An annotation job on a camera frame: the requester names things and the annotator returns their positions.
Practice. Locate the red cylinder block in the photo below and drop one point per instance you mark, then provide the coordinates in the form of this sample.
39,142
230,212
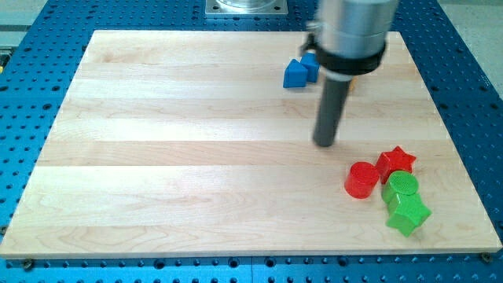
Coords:
361,180

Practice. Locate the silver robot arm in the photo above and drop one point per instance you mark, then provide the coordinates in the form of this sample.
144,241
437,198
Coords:
349,36

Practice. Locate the red star block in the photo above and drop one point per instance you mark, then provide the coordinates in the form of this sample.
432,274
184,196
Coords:
395,160

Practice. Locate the green star block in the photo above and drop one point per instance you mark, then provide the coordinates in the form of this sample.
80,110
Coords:
406,213

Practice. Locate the blue triangle block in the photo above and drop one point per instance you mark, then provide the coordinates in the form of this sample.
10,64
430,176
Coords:
295,75

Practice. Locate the wooden board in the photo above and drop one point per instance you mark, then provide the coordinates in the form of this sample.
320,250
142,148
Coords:
185,144

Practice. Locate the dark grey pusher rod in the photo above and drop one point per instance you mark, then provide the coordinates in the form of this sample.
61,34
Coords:
330,110

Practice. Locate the blue cube block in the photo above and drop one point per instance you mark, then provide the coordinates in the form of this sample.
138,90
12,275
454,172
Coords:
309,62

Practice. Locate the yellow block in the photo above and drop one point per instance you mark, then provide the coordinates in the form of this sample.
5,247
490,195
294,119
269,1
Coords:
352,84

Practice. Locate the green cylinder block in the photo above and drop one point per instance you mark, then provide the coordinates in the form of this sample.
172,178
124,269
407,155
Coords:
399,182

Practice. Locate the left board clamp screw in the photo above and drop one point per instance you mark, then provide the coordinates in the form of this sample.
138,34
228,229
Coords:
27,264

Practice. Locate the board clamp screw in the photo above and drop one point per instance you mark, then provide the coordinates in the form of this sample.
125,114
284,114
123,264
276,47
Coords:
486,257
27,264

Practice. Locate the right board clamp screw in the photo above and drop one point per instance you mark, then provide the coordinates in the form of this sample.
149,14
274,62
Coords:
486,257

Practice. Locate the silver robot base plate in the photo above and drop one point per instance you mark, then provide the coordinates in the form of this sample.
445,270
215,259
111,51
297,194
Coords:
246,7

